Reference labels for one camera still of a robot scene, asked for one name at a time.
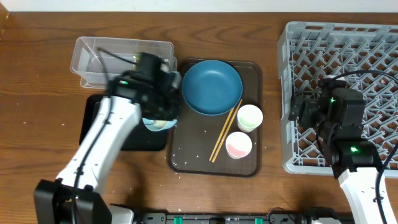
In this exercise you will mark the brown serving tray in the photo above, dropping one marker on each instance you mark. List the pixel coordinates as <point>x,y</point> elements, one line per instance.
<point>195,135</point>

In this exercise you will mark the yellow green snack wrapper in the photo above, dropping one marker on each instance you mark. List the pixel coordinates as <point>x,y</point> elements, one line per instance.
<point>136,58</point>

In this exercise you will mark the grey dishwasher rack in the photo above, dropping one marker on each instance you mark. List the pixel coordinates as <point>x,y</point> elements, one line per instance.
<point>309,51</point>

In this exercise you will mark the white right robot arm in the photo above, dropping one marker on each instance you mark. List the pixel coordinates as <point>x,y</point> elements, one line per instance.
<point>337,119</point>

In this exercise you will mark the dark blue plate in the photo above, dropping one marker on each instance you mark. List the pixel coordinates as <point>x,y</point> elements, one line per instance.
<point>212,87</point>

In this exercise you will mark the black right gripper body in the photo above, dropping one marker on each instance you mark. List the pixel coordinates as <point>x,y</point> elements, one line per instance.
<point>311,115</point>

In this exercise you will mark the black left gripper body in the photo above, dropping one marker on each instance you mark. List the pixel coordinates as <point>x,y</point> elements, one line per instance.
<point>158,108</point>

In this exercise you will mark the left wooden chopstick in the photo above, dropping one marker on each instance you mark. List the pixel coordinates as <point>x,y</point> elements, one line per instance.
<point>223,130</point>

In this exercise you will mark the clear plastic waste bin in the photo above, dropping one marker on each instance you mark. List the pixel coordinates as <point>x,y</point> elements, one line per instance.
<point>86,64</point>

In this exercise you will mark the white cup pink inside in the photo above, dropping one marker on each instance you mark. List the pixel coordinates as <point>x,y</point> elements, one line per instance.
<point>238,145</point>

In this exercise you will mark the light blue bowl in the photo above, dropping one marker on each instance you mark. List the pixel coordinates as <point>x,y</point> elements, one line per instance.
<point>158,125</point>

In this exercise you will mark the wooden chopstick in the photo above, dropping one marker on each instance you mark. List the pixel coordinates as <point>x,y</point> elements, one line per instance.
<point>223,130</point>
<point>230,125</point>

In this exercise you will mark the white cup green inside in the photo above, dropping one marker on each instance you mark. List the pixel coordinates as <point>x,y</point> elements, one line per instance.
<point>249,118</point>

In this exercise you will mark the right wooden chopstick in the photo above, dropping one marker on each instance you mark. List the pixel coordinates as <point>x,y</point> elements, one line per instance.
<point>230,125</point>

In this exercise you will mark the black waste tray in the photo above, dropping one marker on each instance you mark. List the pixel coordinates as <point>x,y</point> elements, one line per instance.
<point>140,138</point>

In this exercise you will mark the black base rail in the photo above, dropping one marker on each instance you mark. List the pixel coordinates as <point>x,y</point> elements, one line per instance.
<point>275,216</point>

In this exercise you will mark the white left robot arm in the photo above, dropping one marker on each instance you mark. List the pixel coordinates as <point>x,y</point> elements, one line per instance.
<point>75,196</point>

